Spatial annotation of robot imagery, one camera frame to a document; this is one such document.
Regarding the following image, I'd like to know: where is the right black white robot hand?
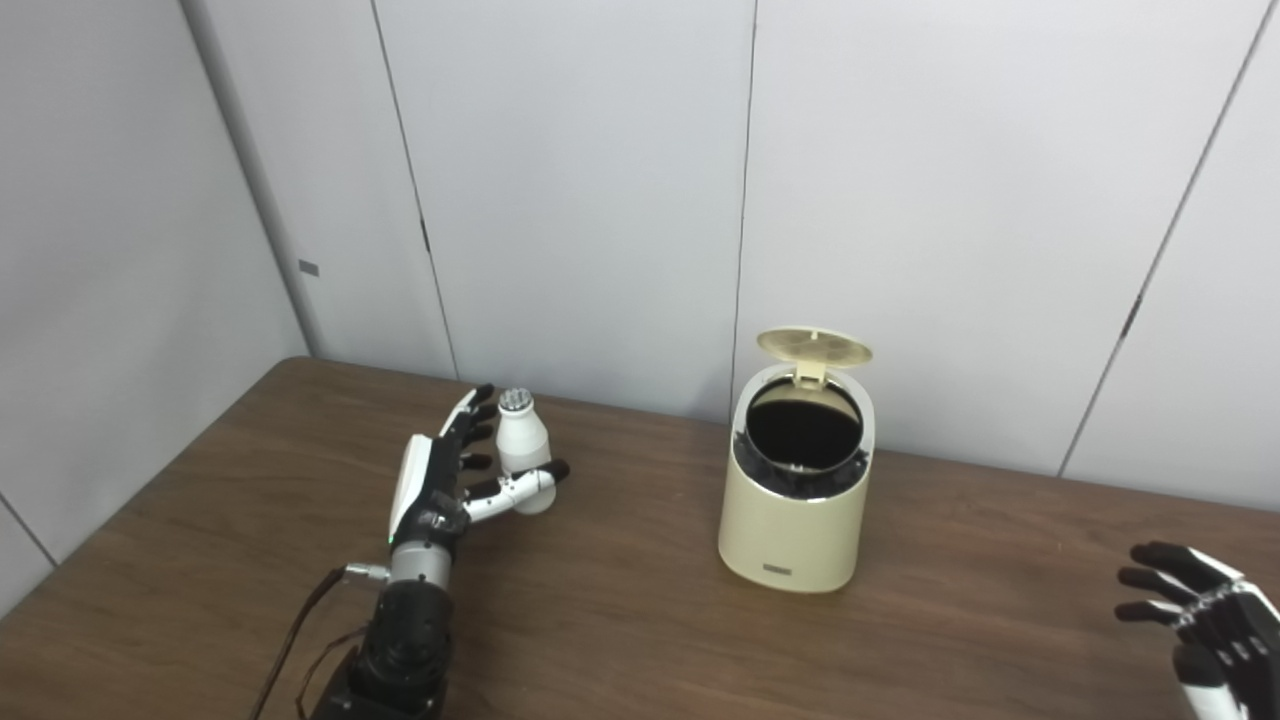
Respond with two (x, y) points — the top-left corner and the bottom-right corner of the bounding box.
(1115, 541), (1280, 720)

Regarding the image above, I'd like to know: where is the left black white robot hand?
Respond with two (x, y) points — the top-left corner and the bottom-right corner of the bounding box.
(388, 384), (571, 556)

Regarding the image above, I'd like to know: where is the small white plastic bottle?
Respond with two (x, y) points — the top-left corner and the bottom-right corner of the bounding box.
(495, 388), (559, 516)

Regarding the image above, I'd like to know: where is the cream-colored lidded bin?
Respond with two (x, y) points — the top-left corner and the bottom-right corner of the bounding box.
(717, 327), (877, 594)

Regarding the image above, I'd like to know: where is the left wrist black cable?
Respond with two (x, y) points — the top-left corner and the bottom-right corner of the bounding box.
(248, 563), (391, 720)

